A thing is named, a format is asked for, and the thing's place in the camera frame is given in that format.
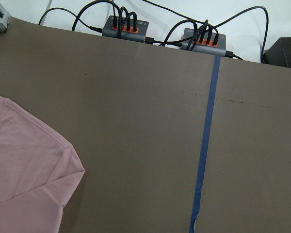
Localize pink Snoopy t-shirt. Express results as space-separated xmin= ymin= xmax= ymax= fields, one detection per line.
xmin=0 ymin=96 xmax=85 ymax=233

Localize grey orange usb hub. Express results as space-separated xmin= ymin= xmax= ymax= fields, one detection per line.
xmin=180 ymin=24 xmax=226 ymax=56
xmin=102 ymin=7 xmax=149 ymax=43

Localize black box with white label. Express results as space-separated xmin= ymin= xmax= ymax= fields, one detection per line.
xmin=263 ymin=37 xmax=291 ymax=68

